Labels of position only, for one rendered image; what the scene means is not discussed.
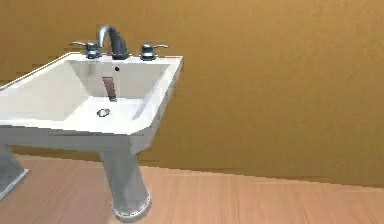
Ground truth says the white pedestal sink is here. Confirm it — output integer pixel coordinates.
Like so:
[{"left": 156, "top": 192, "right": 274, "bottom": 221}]
[{"left": 0, "top": 51, "right": 185, "bottom": 224}]

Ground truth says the dark grey curved faucet spout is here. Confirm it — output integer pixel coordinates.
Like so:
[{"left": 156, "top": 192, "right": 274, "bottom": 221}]
[{"left": 97, "top": 24, "right": 131, "bottom": 61}]

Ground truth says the grey faucet handle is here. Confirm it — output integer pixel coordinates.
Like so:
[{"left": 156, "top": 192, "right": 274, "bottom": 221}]
[
  {"left": 139, "top": 43, "right": 169, "bottom": 62},
  {"left": 69, "top": 40, "right": 103, "bottom": 60}
]

